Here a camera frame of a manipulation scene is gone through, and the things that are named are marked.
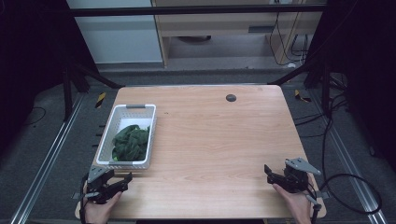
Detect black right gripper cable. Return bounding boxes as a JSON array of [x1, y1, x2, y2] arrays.
[[305, 183, 323, 224]]

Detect white plastic basket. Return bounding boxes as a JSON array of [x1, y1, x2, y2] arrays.
[[95, 104, 158, 171]]

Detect dark green cloth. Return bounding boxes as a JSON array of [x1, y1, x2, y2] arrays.
[[111, 124, 150, 162]]

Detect white cabinet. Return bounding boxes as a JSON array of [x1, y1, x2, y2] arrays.
[[65, 0, 164, 64]]

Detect black curtain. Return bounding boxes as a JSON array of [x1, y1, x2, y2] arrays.
[[0, 0, 101, 162], [303, 0, 396, 174]]

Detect person's right hand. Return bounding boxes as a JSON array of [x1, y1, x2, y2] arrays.
[[272, 183, 313, 224]]

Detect long black looped floor cable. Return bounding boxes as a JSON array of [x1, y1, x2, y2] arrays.
[[318, 92, 384, 216]]

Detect person's left hand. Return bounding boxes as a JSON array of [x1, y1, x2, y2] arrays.
[[83, 189, 123, 224]]

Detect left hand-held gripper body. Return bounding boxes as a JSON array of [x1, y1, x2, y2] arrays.
[[81, 165, 124, 205]]

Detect yellow black striped tape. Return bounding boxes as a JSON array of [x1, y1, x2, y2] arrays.
[[293, 89, 312, 104], [94, 91, 107, 109]]

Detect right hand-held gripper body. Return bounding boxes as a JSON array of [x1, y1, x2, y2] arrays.
[[280, 157, 322, 194]]

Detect aluminium floor rail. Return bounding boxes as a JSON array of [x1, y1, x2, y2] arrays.
[[307, 90, 390, 224], [8, 92, 87, 224]]

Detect black metal stand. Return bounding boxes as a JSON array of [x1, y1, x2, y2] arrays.
[[268, 57, 332, 119], [61, 59, 125, 123]]

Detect light wooden desk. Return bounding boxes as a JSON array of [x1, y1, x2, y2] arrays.
[[150, 0, 328, 68]]

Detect black hanging cables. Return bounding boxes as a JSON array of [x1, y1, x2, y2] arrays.
[[268, 11, 310, 67]]

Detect thin black floor cable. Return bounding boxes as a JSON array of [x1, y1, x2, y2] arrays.
[[21, 105, 48, 127]]

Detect black horizontal frame bar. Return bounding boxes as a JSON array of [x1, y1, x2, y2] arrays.
[[68, 3, 328, 18]]

